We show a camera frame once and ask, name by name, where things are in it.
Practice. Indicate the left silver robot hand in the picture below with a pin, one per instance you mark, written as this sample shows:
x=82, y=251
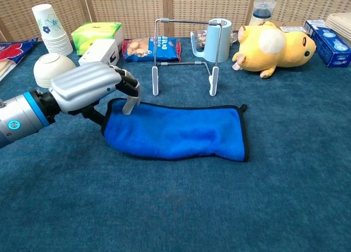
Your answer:
x=85, y=85

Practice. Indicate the grey and blue cloth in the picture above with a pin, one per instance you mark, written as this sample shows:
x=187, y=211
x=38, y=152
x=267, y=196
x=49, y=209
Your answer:
x=175, y=131

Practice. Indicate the white cardboard box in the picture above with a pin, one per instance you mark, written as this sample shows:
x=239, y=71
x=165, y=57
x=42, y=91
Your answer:
x=101, y=53

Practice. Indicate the upturned beige bowl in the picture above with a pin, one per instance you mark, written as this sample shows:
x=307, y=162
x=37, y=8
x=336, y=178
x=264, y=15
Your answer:
x=49, y=68

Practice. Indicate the green tissue box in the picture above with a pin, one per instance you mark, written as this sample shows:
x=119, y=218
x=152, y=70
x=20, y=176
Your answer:
x=93, y=33

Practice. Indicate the blue biscuit bag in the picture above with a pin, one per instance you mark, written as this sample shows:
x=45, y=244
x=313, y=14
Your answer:
x=140, y=49

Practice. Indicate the stack of paper cups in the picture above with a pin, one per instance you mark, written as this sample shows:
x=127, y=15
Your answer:
x=50, y=24

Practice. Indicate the rubber gloves package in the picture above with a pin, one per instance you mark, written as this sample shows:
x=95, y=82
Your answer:
x=11, y=52

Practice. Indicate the woven folding screen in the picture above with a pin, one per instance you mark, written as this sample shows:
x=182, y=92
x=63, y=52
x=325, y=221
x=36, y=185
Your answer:
x=131, y=8

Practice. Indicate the light blue mug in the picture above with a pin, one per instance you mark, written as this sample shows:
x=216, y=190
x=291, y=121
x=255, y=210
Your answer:
x=225, y=43

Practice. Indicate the blue table cloth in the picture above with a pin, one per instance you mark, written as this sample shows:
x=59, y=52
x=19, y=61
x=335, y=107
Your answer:
x=164, y=208

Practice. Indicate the yellow plush toy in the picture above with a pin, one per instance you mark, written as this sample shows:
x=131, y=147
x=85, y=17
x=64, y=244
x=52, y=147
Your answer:
x=263, y=57

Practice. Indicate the jar with clear lid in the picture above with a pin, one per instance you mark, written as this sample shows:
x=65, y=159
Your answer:
x=261, y=15

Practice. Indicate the brown cardboard box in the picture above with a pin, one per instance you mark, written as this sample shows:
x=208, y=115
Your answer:
x=290, y=26

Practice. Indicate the blue and white box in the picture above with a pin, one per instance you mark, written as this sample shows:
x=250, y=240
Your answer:
x=331, y=49

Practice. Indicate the beige lidded food container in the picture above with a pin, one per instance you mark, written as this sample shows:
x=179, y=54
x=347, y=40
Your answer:
x=342, y=22

